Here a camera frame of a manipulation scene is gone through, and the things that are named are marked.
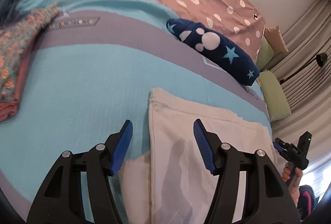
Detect far green pillow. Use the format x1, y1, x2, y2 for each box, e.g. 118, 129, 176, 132
256, 37, 274, 70

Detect light grey t-shirt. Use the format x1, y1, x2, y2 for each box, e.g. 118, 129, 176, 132
120, 88, 276, 223

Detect black floor lamp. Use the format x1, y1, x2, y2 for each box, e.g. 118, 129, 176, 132
279, 53, 328, 85

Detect near green pillow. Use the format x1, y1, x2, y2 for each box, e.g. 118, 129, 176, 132
258, 71, 291, 121

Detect grey curtain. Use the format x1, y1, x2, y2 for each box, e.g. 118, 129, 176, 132
269, 0, 331, 188

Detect navy star paw blanket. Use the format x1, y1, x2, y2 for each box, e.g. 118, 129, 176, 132
166, 19, 260, 86

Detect blue grey bed cover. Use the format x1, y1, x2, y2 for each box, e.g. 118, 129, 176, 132
1, 0, 272, 223

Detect floral folded garment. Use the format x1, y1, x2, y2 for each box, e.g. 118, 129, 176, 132
1, 3, 59, 103

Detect dark clothes on chair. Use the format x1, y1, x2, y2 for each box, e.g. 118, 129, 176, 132
297, 185, 316, 221

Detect green pillow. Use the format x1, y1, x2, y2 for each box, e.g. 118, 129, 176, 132
258, 71, 291, 121
256, 37, 274, 70

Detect person's right hand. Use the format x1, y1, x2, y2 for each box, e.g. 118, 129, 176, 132
282, 163, 303, 207

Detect beige pillow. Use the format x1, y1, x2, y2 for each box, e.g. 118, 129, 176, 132
264, 26, 288, 54

